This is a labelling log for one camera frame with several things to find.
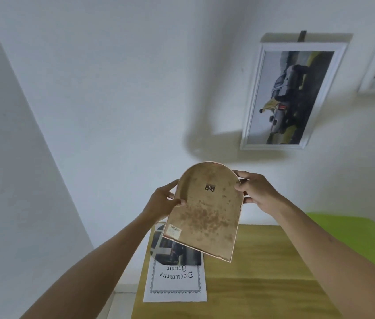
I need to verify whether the person's left forearm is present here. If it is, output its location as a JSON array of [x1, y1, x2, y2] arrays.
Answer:
[[20, 212, 164, 319]]

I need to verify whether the person's left hand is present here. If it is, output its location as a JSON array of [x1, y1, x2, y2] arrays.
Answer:
[[141, 179, 187, 226]]

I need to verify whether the green cushioned seat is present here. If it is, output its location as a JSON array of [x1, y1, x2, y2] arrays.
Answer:
[[306, 212, 375, 283]]

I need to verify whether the white frame with car photo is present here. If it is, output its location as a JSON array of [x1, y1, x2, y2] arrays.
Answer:
[[240, 33, 353, 150]]

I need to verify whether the person's right forearm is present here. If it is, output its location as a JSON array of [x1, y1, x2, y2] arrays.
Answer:
[[271, 198, 375, 319]]

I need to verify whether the dark arched photo print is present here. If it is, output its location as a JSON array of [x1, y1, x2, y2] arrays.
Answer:
[[150, 224, 203, 266]]

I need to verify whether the white document insert sheet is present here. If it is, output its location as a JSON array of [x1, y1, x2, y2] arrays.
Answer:
[[143, 223, 207, 303]]

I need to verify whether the person's right hand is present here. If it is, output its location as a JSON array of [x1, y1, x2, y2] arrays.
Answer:
[[232, 171, 288, 217]]

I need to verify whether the arched brown picture frame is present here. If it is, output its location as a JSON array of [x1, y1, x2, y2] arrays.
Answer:
[[162, 161, 244, 263]]

